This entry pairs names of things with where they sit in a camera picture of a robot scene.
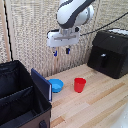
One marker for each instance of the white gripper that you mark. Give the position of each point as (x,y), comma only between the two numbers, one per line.
(62,38)

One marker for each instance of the blue plastic bowl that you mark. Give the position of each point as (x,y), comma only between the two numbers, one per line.
(56,85)

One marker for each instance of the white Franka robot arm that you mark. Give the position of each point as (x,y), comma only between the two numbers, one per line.
(71,13)

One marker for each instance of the black air fryer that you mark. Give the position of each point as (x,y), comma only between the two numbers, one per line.
(110,53)

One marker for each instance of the beige woven folding screen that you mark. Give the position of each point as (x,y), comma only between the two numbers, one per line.
(30,33)

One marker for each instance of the dark blue flat panel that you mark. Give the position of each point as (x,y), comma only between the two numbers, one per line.
(41,83)

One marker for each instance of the red plastic cup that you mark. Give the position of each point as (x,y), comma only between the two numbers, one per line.
(79,85)

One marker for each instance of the black fabric storage bag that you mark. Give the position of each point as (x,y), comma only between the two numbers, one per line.
(16,96)

